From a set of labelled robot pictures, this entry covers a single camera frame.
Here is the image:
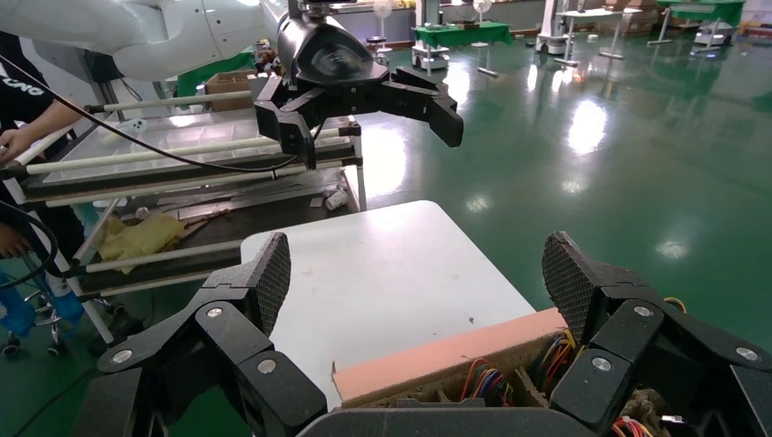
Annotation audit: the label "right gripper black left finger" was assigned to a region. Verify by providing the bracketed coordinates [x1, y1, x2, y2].
[72, 231, 328, 437]

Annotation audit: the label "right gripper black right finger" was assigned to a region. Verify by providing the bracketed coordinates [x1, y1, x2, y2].
[541, 230, 772, 437]

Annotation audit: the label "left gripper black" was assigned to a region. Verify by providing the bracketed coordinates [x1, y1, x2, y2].
[253, 13, 465, 170]

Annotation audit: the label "person forearm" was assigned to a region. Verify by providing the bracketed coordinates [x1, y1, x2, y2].
[24, 97, 86, 146]

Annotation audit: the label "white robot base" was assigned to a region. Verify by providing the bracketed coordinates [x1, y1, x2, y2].
[692, 21, 736, 49]

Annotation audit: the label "person hand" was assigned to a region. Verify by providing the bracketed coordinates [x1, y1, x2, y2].
[0, 127, 38, 165]
[0, 223, 33, 260]

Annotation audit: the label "black round stool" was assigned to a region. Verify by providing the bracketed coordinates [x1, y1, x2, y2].
[365, 35, 391, 62]

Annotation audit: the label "white wheeled robot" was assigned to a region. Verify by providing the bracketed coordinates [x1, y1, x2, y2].
[411, 0, 452, 71]
[535, 0, 571, 56]

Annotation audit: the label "colourful toys pile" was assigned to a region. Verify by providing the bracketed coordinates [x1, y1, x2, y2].
[254, 39, 286, 78]

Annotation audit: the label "white standing fan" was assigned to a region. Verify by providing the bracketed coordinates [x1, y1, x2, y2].
[470, 0, 494, 49]
[371, 0, 395, 45]

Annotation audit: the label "table with green cloth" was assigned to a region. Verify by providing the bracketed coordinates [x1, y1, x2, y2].
[412, 21, 513, 51]

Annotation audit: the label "brown cardboard box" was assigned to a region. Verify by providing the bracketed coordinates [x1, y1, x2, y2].
[203, 69, 259, 114]

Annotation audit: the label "yellow cloth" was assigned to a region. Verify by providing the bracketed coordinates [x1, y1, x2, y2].
[95, 212, 187, 276]

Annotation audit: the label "blue plastic cover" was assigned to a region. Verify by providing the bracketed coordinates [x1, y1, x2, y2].
[0, 274, 37, 339]
[45, 277, 86, 325]

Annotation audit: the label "wheeled stool base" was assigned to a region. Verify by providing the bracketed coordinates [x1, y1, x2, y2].
[0, 289, 131, 360]

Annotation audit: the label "cardboard divider box pink flap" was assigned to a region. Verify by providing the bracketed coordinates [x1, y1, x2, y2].
[330, 307, 671, 437]

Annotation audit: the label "small white plastic object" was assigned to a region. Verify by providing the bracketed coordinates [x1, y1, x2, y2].
[103, 117, 149, 145]

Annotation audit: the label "stacked cardboard boxes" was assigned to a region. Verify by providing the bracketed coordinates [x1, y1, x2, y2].
[603, 0, 660, 35]

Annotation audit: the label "person torso black shirt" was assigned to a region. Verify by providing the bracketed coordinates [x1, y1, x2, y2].
[0, 31, 58, 134]

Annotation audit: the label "large table green cloth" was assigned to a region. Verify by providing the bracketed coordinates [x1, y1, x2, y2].
[646, 0, 747, 49]

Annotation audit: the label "power supply yellow red wires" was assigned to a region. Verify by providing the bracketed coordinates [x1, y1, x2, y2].
[530, 328, 584, 393]

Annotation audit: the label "power supply colourful wires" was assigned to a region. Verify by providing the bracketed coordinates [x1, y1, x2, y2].
[612, 416, 655, 437]
[460, 357, 515, 408]

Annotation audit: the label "pipe frame cart with shelves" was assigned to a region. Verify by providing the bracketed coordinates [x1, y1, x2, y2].
[0, 90, 369, 348]

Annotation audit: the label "looped black cable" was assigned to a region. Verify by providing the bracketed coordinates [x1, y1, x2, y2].
[0, 200, 60, 292]

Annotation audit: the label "white frame table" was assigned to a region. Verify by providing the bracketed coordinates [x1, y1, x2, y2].
[554, 5, 644, 67]

